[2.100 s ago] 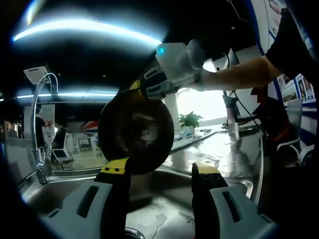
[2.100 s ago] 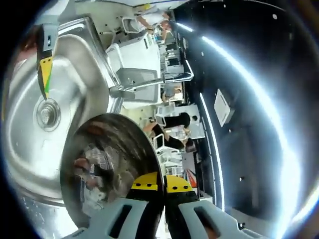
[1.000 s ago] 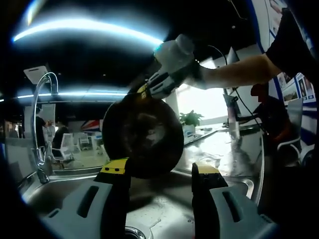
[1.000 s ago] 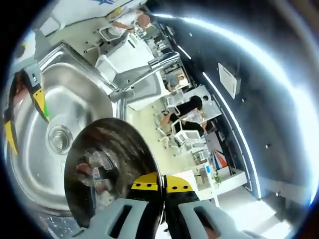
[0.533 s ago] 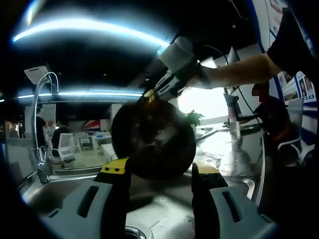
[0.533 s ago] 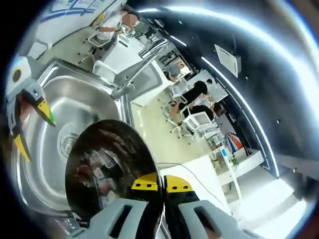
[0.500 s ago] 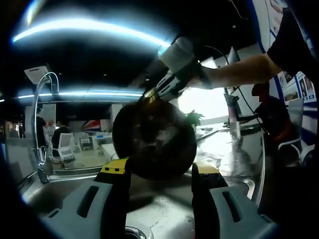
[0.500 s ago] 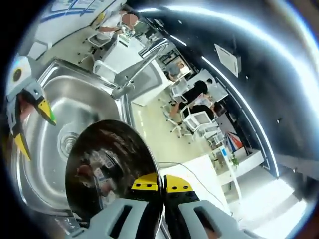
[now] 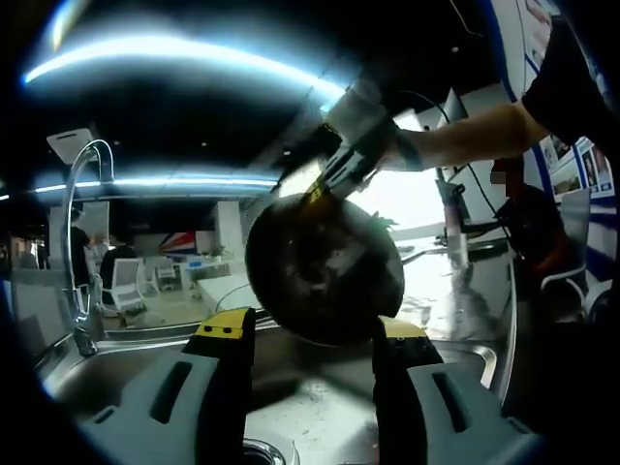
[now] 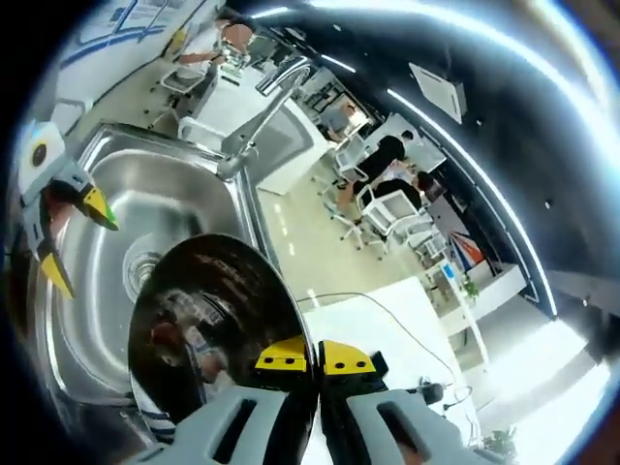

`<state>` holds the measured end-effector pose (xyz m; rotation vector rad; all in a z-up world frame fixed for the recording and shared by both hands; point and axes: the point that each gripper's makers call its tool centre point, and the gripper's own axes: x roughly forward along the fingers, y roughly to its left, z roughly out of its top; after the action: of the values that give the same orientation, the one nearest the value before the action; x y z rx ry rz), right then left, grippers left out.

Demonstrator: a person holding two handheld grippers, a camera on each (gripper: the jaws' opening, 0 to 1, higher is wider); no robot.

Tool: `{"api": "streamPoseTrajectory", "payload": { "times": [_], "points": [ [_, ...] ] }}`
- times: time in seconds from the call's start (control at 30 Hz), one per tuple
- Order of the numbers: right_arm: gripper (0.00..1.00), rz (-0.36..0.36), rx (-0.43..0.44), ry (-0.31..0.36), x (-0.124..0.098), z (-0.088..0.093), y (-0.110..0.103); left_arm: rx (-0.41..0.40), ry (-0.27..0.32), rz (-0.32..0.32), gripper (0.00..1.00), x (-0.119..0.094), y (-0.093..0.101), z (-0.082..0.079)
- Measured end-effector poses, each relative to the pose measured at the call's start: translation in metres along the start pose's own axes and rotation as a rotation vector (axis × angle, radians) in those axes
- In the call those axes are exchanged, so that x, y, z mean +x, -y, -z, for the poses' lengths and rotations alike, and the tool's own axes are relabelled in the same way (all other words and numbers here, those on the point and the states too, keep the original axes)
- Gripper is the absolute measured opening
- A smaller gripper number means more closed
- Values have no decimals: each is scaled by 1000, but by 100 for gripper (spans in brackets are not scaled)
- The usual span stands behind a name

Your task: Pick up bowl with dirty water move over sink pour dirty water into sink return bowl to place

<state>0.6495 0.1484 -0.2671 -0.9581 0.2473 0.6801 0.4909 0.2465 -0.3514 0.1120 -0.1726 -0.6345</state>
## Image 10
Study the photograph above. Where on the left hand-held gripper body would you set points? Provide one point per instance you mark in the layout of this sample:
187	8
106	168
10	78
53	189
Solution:
41	150

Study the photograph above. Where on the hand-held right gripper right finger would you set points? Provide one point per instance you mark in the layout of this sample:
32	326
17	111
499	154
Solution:
387	426

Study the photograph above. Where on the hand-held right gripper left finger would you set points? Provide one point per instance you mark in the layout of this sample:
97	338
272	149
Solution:
232	426

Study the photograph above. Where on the stainless steel sink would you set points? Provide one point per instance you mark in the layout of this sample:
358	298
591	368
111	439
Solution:
145	194

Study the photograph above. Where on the stainless steel bowl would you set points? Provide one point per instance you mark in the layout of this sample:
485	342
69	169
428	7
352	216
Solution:
218	310

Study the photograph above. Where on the round sink drain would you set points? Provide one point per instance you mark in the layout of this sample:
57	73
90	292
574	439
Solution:
138	269

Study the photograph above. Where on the chrome sink faucet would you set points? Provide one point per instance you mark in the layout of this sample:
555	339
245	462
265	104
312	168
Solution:
261	121

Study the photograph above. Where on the blue white striped cloth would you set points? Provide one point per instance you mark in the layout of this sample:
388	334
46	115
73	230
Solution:
155	419

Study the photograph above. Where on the white desk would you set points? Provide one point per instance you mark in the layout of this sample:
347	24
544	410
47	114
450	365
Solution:
387	334

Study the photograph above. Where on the white office chair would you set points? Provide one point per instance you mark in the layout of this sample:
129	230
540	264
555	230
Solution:
392	210
351	155
181	80

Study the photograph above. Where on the small green potted plant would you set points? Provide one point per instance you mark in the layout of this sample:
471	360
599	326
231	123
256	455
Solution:
471	288

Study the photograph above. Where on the long ceiling light strip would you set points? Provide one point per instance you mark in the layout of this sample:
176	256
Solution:
489	184
557	72

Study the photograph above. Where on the white ceiling air conditioner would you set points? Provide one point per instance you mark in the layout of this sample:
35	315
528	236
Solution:
438	92

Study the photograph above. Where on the blue white wall poster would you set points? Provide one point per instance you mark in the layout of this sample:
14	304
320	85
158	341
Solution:
126	21

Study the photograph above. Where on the red blue wall panel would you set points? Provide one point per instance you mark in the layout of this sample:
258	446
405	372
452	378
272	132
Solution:
467	249

